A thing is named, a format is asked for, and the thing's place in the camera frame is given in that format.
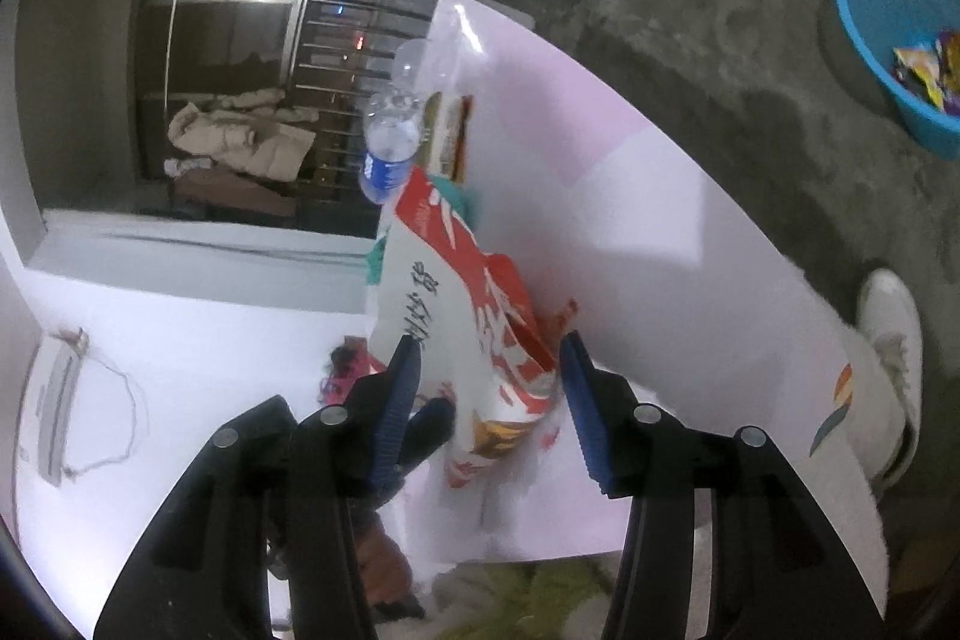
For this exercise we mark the yellow snack wrapper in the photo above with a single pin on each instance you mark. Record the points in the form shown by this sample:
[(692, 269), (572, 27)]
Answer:
[(916, 64)]

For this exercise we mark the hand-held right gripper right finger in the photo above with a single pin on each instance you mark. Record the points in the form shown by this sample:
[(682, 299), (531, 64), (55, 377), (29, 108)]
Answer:
[(585, 415)]

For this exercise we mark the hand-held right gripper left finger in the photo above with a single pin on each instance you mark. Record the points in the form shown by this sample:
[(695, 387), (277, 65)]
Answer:
[(397, 415)]

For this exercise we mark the clear plastic bottle blue label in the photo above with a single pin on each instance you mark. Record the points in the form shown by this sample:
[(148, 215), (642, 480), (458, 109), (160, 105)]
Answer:
[(390, 138)]

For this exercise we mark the large red snack bag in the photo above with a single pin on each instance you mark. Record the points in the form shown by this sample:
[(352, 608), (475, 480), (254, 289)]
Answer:
[(450, 325)]

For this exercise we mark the beige padded jacket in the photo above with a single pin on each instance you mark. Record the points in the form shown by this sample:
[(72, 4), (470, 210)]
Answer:
[(240, 138)]

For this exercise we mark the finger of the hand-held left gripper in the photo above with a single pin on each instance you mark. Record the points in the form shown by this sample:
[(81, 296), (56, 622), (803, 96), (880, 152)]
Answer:
[(431, 426)]

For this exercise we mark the white shoe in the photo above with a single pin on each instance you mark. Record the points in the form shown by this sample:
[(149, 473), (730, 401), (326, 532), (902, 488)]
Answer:
[(892, 340)]

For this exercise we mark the metal window railing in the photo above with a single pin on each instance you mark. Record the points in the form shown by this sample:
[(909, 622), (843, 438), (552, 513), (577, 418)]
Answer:
[(337, 33)]

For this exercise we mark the person's left hand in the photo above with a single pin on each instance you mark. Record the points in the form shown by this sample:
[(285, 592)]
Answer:
[(382, 557)]

